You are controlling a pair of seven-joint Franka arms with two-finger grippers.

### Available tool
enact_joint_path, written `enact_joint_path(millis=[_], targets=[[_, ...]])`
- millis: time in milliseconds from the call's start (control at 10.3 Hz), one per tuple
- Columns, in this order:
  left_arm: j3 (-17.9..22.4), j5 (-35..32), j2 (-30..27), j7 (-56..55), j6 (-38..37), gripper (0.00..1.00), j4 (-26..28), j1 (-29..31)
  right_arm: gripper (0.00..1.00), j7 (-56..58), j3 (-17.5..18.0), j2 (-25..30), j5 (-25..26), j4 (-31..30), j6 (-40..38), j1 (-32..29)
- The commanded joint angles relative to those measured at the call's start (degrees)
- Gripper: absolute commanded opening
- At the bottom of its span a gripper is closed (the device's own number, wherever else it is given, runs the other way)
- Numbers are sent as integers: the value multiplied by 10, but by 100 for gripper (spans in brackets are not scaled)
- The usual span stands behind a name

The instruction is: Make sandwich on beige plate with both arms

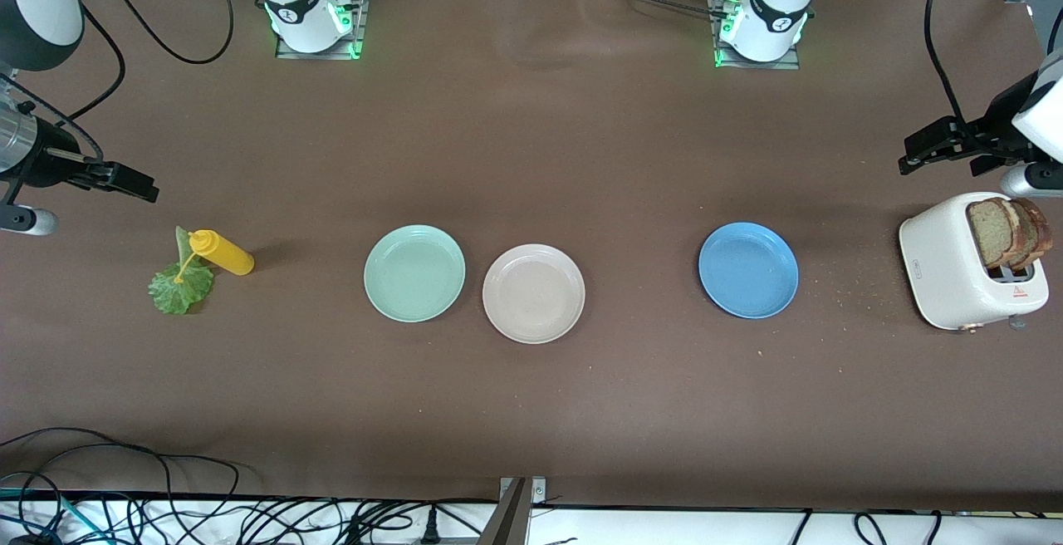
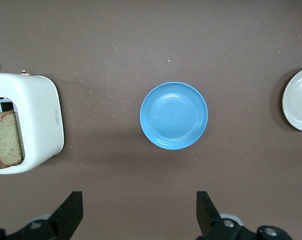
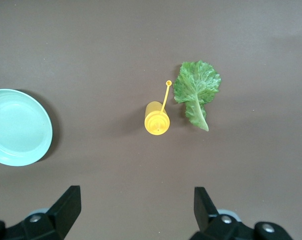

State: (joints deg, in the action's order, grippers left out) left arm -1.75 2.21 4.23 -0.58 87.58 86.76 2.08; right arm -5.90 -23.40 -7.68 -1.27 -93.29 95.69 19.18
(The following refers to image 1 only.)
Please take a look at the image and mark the brown bread slice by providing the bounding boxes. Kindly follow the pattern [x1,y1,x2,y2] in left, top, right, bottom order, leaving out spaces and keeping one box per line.
[966,198,1031,270]
[1017,198,1054,268]

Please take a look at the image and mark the yellow mustard squeeze bottle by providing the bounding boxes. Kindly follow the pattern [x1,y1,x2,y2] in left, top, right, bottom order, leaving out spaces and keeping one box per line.
[173,229,255,285]

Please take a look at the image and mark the green lettuce leaf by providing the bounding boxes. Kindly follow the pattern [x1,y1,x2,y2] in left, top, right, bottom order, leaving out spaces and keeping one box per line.
[148,226,215,316]

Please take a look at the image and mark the blue plate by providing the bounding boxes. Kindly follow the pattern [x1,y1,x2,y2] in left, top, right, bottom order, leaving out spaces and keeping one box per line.
[698,222,800,320]

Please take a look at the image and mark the mint green plate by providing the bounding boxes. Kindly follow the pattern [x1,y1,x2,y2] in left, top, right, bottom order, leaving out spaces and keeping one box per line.
[364,224,467,323]

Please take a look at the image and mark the beige plate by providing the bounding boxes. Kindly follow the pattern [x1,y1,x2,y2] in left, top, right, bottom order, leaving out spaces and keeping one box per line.
[483,243,586,345]

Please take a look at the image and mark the white toaster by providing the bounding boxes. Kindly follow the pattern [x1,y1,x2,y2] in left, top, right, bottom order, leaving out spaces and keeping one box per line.
[899,192,1050,332]

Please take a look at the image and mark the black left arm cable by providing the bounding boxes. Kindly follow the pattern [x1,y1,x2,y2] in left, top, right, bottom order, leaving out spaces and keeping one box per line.
[923,0,985,126]

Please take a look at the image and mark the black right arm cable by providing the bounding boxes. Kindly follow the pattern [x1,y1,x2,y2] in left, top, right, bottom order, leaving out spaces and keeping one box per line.
[50,0,235,126]

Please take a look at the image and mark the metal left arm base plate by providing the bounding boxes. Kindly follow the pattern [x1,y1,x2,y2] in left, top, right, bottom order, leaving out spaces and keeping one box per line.
[710,0,802,71]

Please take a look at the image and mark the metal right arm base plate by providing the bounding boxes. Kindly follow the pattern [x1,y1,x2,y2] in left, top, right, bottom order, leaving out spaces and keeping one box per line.
[276,0,370,60]

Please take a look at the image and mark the black looping cable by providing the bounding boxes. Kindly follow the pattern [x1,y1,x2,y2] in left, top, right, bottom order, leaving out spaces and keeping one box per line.
[0,427,242,521]

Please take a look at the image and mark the teal cable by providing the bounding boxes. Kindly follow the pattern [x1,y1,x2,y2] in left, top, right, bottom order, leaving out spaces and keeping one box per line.
[0,487,92,533]

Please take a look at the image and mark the dark grey metal post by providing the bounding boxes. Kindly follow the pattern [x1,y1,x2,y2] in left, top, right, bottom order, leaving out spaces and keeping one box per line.
[478,479,532,545]

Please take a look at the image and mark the grey metal table bracket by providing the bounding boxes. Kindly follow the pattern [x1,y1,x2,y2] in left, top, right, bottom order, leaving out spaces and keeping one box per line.
[500,477,547,504]

